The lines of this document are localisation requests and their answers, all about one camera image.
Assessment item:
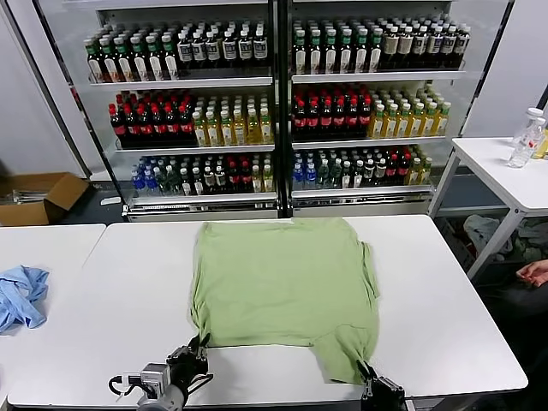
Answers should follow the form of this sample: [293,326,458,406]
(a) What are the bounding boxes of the grey-green crumpled garment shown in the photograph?
[513,220,548,263]

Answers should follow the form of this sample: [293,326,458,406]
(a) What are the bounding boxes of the large yellow tea bottle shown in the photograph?
[435,100,451,136]
[191,110,207,147]
[396,102,412,139]
[368,103,386,140]
[232,108,248,146]
[422,101,438,137]
[218,109,235,146]
[205,109,221,146]
[409,102,426,138]
[246,107,261,145]
[259,106,274,145]
[383,103,399,139]

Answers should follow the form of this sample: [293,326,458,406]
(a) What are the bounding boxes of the yellow drink bottle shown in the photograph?
[533,126,548,160]

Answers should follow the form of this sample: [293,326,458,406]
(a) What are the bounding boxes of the dark drink bottle beige label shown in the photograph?
[383,26,399,70]
[397,26,414,70]

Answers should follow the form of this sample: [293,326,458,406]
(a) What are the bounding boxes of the grey-white crumpled garment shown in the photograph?
[464,213,514,258]

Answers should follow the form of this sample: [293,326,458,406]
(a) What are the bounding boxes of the small red-cap cola bottle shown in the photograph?
[396,152,410,185]
[384,153,399,186]
[238,160,252,194]
[225,160,240,194]

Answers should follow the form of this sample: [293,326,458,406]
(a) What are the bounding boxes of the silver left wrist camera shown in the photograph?
[140,362,169,391]

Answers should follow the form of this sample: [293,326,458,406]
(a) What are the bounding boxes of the white cooler shelf board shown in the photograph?
[291,134,449,150]
[114,143,276,154]
[290,68,468,84]
[88,75,274,88]
[128,191,278,206]
[290,184,433,200]

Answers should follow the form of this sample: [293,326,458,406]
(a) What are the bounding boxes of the drinks display cooler cabinet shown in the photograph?
[94,0,455,222]

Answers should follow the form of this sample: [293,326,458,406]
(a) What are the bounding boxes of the open brown cardboard box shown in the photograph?
[0,170,92,227]

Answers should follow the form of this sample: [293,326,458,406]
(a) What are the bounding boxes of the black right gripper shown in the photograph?
[356,360,406,411]

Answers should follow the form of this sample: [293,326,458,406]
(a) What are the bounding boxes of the person's dark trousers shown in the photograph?
[474,280,548,386]

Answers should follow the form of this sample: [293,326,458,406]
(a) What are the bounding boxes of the light green t-shirt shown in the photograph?
[187,217,382,385]

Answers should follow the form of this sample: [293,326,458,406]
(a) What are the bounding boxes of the dark drink bottle blue label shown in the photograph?
[205,30,222,69]
[412,26,428,69]
[441,25,457,69]
[252,27,268,68]
[455,25,472,69]
[191,30,207,69]
[176,32,193,70]
[237,27,253,68]
[426,25,443,69]
[221,28,237,69]

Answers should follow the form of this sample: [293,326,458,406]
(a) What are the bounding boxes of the white side table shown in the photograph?
[427,135,548,283]

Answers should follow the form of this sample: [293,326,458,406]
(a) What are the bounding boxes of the clear plastic water bottle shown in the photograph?
[508,107,545,169]

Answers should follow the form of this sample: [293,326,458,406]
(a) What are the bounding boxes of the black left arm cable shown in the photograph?
[109,372,145,403]

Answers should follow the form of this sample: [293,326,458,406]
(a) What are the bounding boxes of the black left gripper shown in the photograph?
[167,334,211,390]

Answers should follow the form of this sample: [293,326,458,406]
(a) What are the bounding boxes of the large red-cap cola bottle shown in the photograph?
[358,96,373,138]
[293,98,308,140]
[164,102,181,146]
[345,96,360,139]
[178,102,194,146]
[137,103,154,147]
[319,98,334,140]
[306,98,321,140]
[122,104,140,147]
[331,97,348,139]
[152,103,168,147]
[108,104,126,147]

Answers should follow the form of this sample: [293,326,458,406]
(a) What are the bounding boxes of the person's bare hand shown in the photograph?
[515,260,548,287]

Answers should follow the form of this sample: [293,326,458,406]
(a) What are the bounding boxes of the light blue crumpled shirt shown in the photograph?
[0,264,51,336]

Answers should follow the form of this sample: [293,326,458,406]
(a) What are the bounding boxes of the green-cap tea bottle white label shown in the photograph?
[84,39,105,83]
[130,36,149,81]
[161,34,180,80]
[115,37,134,82]
[293,28,308,74]
[354,27,370,74]
[368,27,384,73]
[99,38,120,82]
[338,27,354,74]
[323,27,339,74]
[307,27,324,74]
[146,35,164,81]

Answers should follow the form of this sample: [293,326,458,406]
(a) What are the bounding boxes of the glass cooler door black frame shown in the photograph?
[0,0,128,215]
[427,0,517,215]

